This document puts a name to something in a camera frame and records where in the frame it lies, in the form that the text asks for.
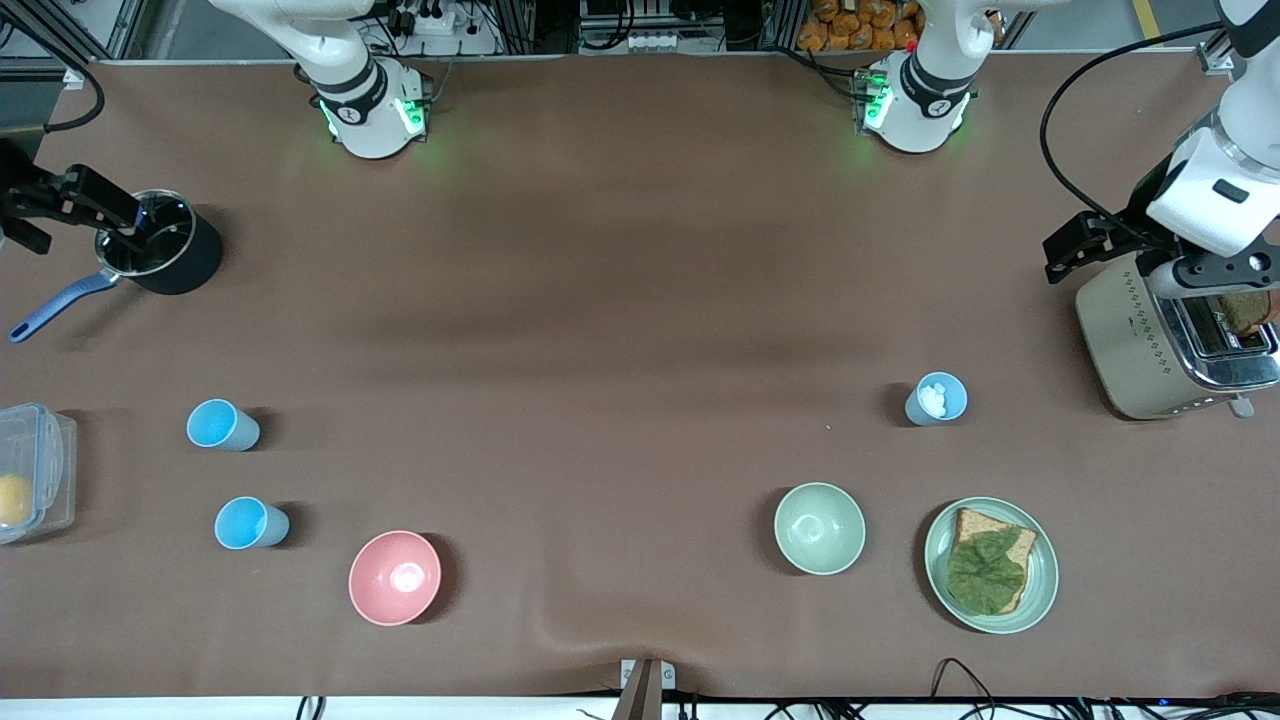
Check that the pink bowl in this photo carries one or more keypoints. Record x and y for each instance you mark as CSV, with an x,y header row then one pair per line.
x,y
395,578

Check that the white lumps in cup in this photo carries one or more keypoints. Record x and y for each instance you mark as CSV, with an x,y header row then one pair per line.
x,y
933,399

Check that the brown bread slice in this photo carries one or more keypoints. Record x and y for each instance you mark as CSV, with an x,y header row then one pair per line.
x,y
975,522

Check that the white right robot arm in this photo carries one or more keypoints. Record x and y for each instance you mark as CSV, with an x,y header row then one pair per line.
x,y
368,110

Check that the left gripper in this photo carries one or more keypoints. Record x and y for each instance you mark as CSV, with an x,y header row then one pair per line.
x,y
1131,222

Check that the pale green bowl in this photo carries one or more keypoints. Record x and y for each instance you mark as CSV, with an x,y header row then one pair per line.
x,y
820,528

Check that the yellow round fruit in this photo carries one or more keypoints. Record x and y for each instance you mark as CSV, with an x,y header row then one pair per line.
x,y
12,500

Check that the greyish blue plastic cup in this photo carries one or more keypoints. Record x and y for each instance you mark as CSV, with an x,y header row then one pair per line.
x,y
950,398

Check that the beige chrome toaster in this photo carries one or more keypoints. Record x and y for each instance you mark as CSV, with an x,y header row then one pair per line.
x,y
1120,340

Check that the clear plastic container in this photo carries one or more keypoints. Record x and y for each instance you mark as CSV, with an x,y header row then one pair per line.
x,y
55,470

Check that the green lettuce leaf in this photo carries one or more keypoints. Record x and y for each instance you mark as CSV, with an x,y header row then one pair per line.
x,y
985,575

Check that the pale green plate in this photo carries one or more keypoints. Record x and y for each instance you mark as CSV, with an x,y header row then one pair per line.
x,y
1042,585

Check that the brown toast slice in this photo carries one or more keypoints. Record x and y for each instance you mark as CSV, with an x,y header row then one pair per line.
x,y
1250,312

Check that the orange snack bag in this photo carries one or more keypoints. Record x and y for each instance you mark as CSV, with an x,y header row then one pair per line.
x,y
860,25

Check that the grey metal camera bracket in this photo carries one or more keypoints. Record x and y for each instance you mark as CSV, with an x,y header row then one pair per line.
x,y
642,690

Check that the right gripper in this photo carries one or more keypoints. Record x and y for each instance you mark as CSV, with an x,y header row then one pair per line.
x,y
22,197

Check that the white power strip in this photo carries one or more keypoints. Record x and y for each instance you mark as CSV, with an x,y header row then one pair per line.
x,y
432,20

